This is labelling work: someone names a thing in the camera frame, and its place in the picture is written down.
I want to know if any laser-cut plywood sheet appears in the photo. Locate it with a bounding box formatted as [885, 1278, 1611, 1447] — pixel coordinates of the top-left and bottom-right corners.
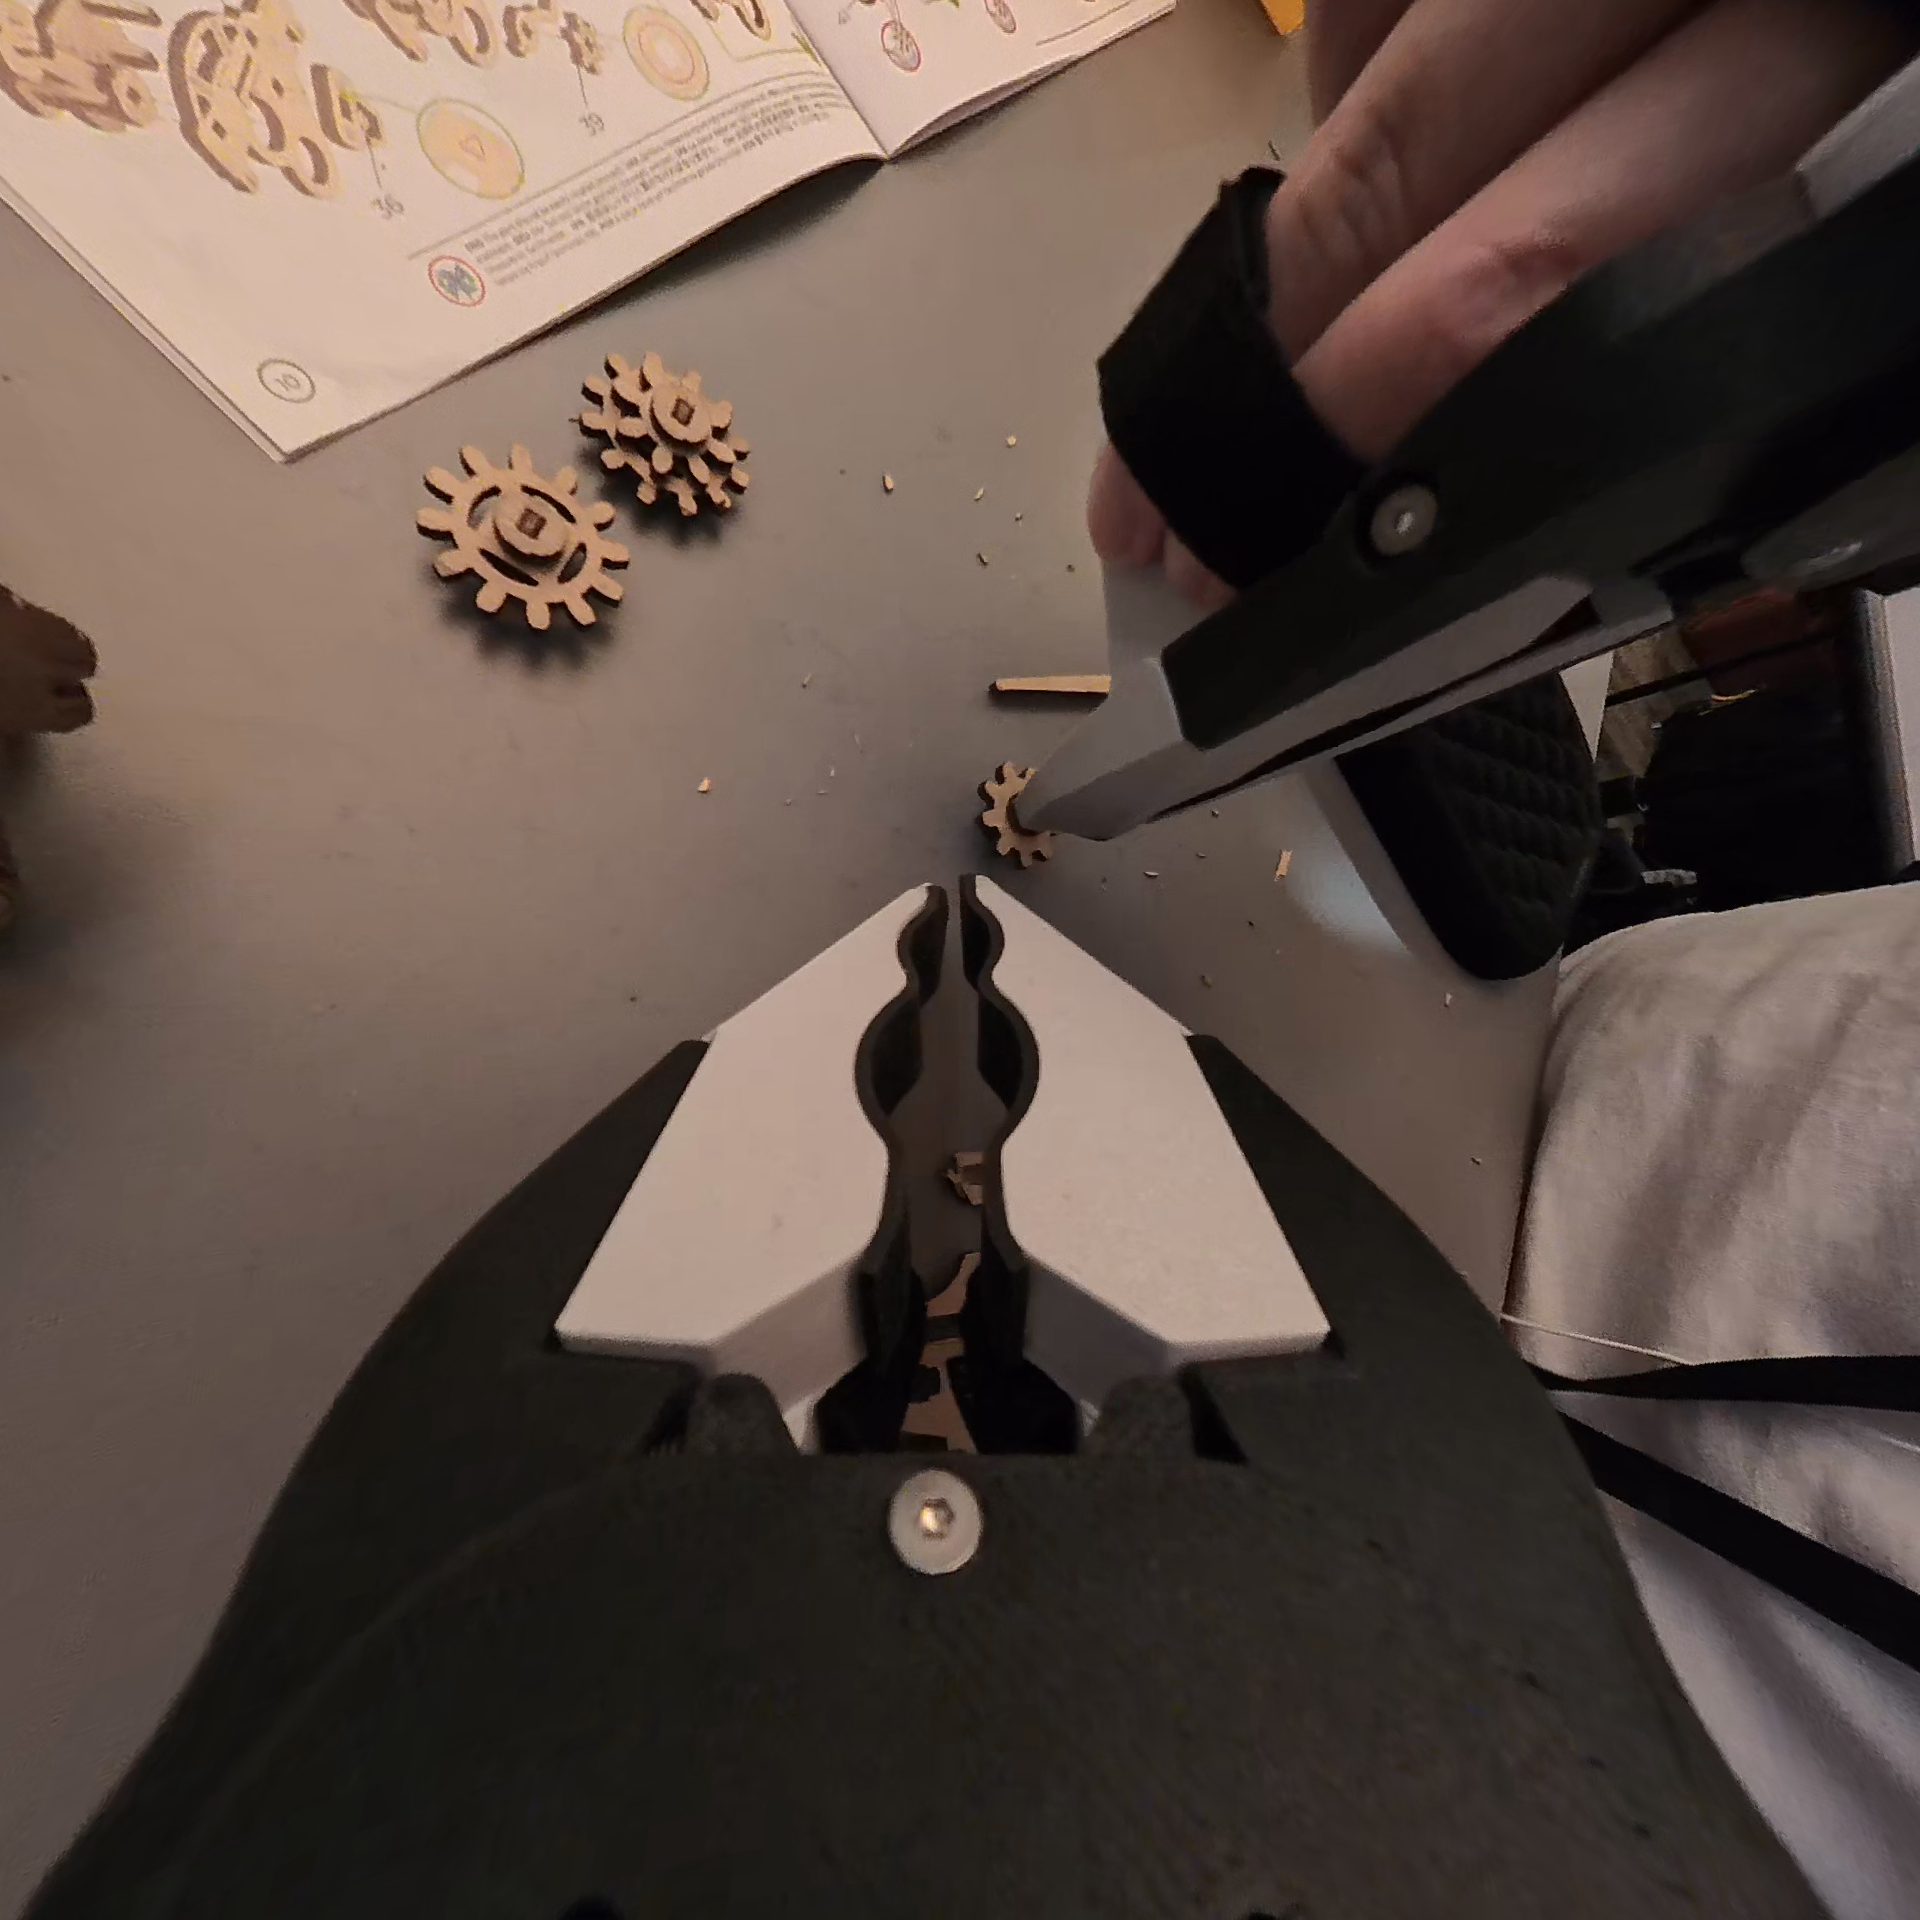
[899, 1257, 997, 1458]

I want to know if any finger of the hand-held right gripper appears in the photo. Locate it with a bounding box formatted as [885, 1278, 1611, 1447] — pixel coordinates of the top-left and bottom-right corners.
[1021, 552, 1601, 829]
[1100, 591, 1675, 844]

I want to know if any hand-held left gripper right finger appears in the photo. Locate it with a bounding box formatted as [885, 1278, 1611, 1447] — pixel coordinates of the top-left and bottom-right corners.
[962, 871, 1334, 1432]

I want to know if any person's right hand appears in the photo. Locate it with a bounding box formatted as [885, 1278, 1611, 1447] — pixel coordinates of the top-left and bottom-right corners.
[1083, 0, 1920, 602]

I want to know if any black lanyard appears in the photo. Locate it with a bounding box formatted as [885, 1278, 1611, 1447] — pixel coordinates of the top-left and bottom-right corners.
[1509, 1354, 1920, 1674]

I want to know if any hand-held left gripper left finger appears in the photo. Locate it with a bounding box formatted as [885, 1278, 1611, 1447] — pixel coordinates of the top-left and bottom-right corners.
[550, 882, 948, 1447]

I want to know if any black padded wrist rest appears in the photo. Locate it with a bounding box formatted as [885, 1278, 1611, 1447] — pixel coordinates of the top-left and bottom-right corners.
[1330, 695, 1603, 984]

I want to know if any small wooden gear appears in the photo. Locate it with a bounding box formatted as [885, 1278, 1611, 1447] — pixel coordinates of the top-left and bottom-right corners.
[412, 437, 632, 625]
[576, 353, 755, 523]
[969, 760, 1058, 865]

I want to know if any printed instruction booklet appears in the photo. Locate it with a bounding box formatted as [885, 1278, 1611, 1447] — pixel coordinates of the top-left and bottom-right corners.
[0, 0, 1179, 467]

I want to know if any partly built wooden model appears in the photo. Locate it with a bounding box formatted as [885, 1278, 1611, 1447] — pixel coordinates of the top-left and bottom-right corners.
[0, 585, 102, 942]

